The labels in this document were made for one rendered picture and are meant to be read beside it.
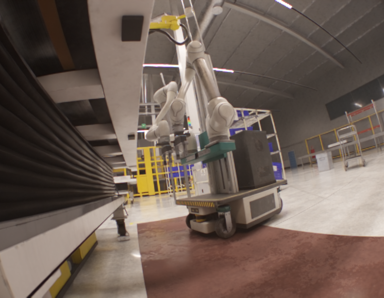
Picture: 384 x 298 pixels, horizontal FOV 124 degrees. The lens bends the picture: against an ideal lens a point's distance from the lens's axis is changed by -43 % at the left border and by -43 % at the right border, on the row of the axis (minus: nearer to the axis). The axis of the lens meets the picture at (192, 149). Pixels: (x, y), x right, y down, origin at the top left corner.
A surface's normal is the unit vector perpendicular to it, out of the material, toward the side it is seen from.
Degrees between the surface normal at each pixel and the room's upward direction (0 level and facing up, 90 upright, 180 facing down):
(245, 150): 90
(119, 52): 180
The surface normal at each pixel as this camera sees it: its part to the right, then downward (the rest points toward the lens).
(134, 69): 0.15, 0.97
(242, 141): -0.86, 0.04
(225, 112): 0.13, -0.11
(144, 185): 0.30, -0.22
